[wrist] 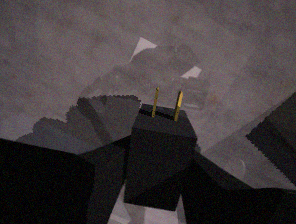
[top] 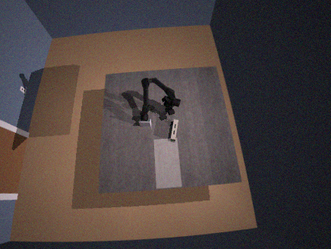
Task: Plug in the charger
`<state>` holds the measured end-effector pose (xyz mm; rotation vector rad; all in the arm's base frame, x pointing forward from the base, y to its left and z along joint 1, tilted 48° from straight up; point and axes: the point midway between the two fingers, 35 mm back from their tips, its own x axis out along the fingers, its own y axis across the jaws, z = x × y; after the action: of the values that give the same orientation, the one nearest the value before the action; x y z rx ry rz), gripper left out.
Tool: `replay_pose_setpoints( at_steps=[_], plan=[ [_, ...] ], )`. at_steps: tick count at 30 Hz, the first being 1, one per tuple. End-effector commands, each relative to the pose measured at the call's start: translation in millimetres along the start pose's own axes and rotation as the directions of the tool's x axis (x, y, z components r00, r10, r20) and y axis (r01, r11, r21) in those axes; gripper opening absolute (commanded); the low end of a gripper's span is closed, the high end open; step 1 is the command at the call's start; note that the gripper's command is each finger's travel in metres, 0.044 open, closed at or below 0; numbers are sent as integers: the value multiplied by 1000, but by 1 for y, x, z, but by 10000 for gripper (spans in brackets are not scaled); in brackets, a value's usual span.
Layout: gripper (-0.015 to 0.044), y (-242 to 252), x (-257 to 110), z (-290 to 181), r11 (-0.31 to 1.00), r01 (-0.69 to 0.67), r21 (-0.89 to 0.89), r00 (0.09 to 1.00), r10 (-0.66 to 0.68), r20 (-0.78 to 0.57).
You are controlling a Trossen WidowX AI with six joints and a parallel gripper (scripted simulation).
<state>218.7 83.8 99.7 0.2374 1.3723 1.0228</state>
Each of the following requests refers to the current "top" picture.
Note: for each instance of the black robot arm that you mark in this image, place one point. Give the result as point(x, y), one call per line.
point(168, 99)

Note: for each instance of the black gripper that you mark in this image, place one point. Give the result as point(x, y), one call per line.
point(169, 107)

